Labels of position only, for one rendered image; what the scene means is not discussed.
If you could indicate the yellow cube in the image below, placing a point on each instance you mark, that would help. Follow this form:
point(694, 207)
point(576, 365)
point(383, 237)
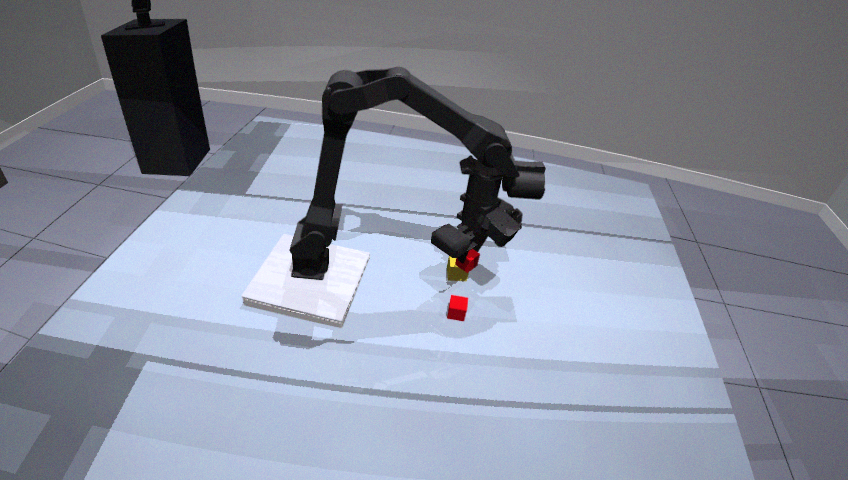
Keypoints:
point(455, 273)

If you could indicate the red cube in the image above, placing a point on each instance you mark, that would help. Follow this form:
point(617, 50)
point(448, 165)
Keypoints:
point(457, 308)
point(471, 261)

